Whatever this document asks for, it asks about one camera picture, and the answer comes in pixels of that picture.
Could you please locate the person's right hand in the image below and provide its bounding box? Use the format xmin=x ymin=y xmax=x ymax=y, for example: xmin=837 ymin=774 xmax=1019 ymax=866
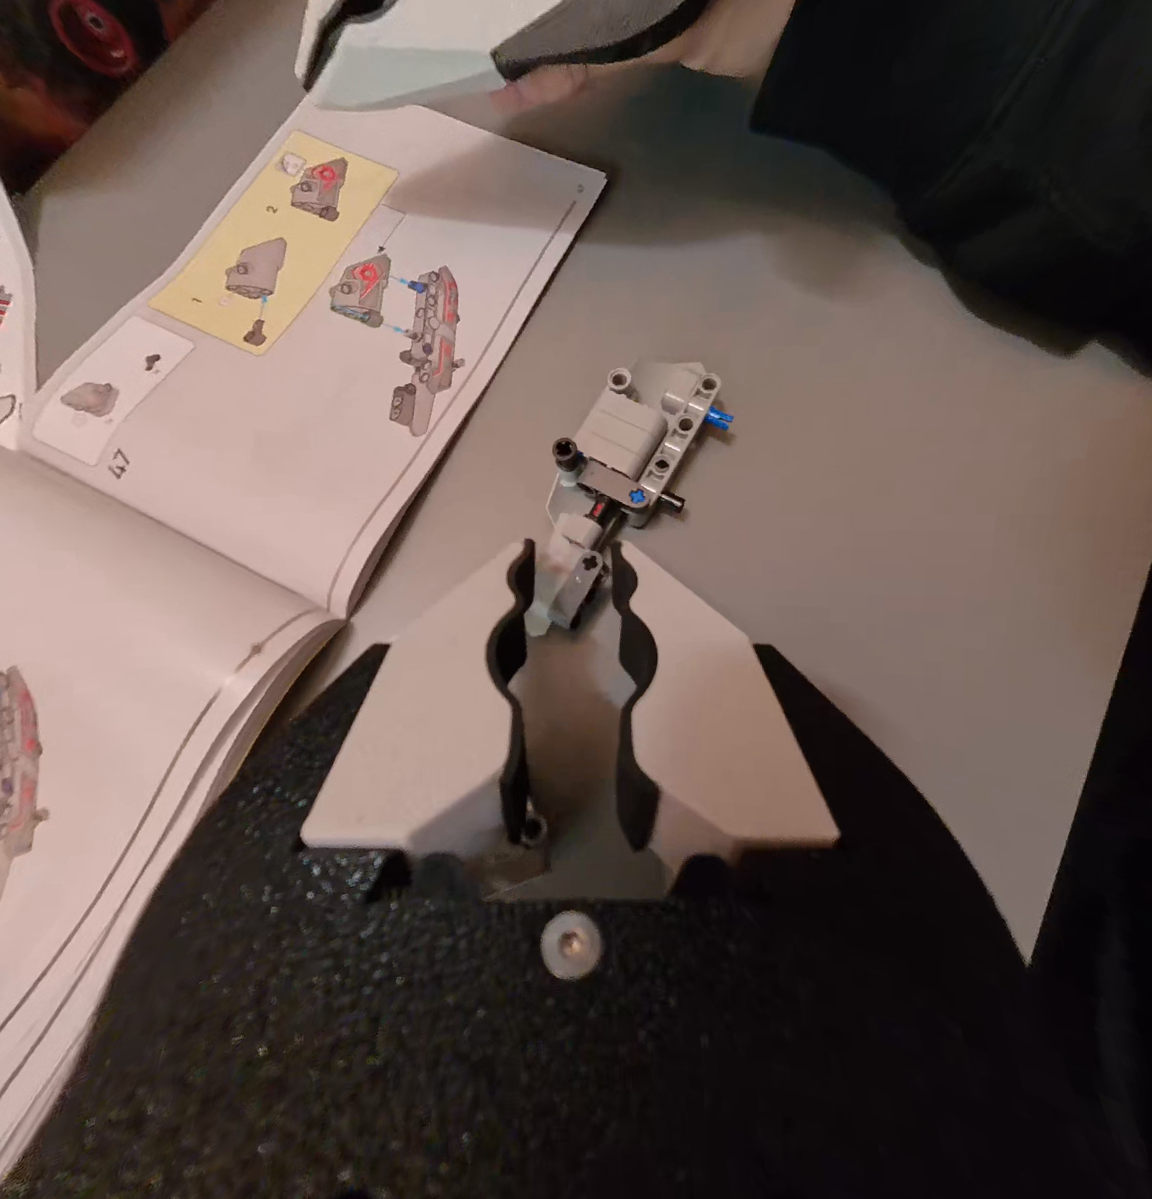
xmin=503 ymin=0 xmax=800 ymax=114

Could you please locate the printed paper sheet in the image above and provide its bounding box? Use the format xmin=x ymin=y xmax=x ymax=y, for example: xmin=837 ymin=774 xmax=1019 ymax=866
xmin=0 ymin=154 xmax=38 ymax=442

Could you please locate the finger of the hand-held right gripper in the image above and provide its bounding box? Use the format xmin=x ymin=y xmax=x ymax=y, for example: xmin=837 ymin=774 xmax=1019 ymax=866
xmin=293 ymin=0 xmax=580 ymax=114
xmin=494 ymin=0 xmax=720 ymax=86

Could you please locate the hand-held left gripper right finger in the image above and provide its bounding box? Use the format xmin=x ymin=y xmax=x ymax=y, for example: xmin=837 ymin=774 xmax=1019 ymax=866
xmin=606 ymin=538 xmax=842 ymax=899

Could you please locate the grey toy brick assembly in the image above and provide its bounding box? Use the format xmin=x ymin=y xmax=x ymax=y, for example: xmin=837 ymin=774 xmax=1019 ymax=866
xmin=529 ymin=360 xmax=736 ymax=638

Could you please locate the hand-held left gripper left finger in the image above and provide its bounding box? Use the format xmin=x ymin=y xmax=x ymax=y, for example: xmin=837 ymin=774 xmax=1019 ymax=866
xmin=300 ymin=538 xmax=542 ymax=851

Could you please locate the white instruction booklet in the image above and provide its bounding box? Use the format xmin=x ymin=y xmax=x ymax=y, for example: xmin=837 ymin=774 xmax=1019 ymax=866
xmin=0 ymin=103 xmax=608 ymax=1199

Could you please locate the dark printed toy box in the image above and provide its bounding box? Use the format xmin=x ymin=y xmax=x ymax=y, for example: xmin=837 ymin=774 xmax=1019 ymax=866
xmin=0 ymin=0 xmax=212 ymax=198

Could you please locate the person's black clothing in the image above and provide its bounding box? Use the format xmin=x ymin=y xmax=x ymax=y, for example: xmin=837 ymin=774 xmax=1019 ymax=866
xmin=1025 ymin=347 xmax=1152 ymax=1199

